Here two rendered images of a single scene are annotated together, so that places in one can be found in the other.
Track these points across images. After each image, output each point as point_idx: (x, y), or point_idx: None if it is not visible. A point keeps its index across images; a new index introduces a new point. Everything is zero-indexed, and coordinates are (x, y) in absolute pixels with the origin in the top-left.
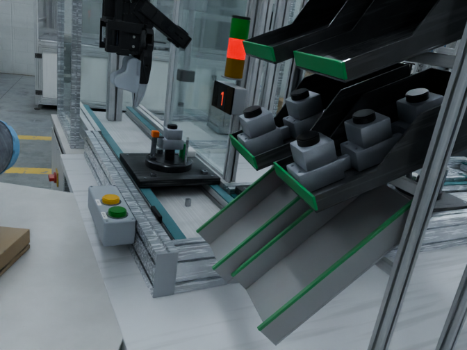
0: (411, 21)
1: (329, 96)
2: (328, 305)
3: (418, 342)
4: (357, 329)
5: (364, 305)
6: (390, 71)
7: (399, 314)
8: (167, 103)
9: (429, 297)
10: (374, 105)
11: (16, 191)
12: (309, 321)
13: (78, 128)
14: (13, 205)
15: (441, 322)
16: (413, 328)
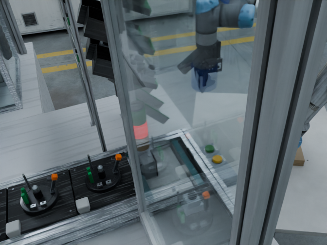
0: None
1: (113, 73)
2: (111, 147)
3: (84, 135)
4: (106, 138)
5: (94, 149)
6: (103, 46)
7: (81, 146)
8: None
9: (56, 157)
10: None
11: (305, 220)
12: (123, 139)
13: None
14: (290, 200)
15: (65, 145)
16: (81, 141)
